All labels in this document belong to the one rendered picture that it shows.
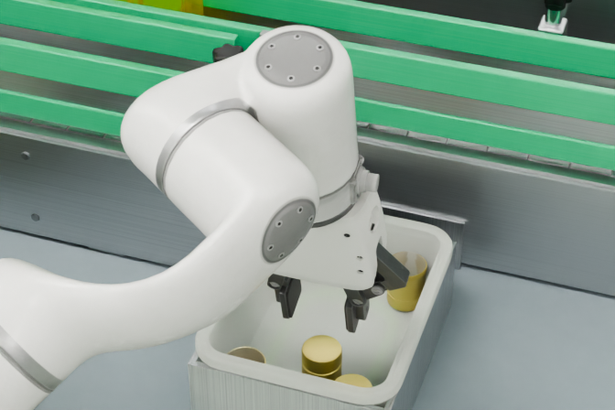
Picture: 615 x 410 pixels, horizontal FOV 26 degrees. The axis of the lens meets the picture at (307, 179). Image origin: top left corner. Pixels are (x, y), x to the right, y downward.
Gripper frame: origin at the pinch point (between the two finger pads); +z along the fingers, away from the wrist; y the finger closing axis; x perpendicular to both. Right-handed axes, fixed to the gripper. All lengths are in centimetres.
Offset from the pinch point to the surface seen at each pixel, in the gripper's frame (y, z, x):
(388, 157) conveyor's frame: -0.2, 6.1, -20.1
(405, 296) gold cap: -4.7, 10.6, -8.4
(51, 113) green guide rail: 30.6, 1.2, -14.4
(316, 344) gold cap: 0.6, 5.5, 1.2
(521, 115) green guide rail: -11.7, 0.7, -23.4
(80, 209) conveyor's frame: 27.9, 9.8, -10.1
